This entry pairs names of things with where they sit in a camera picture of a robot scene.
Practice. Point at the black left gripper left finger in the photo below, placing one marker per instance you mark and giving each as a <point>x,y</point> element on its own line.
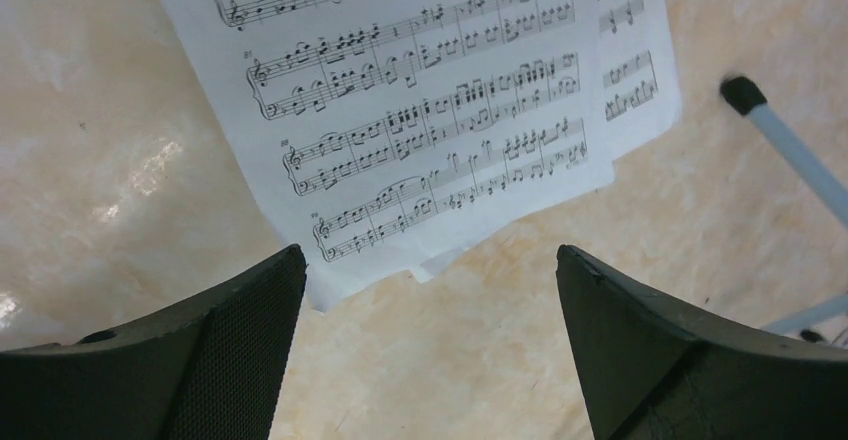
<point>207,367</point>

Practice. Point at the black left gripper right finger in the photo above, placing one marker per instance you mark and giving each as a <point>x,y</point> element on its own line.
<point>652,366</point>

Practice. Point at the light blue music stand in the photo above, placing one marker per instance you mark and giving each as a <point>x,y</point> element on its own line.
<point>746,98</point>

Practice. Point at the sheet music page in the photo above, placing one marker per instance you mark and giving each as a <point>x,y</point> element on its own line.
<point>394,135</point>
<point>636,97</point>

